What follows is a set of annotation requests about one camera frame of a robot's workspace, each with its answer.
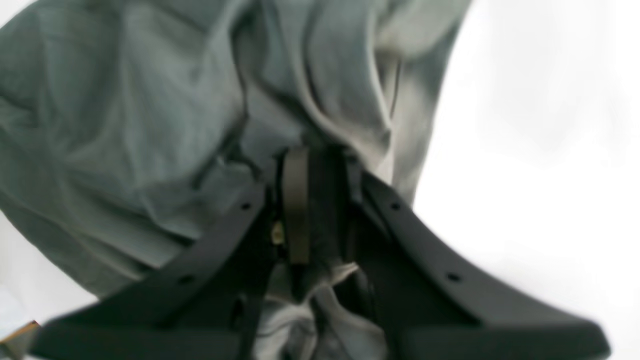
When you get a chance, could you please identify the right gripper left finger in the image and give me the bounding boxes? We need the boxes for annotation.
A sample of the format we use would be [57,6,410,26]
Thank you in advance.
[30,148,310,360]

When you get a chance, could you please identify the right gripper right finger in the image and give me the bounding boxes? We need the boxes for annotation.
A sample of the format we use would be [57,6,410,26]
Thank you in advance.
[340,150,611,360]

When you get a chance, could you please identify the dark grey t-shirt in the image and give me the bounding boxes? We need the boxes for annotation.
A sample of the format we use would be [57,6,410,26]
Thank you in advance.
[0,0,473,360]

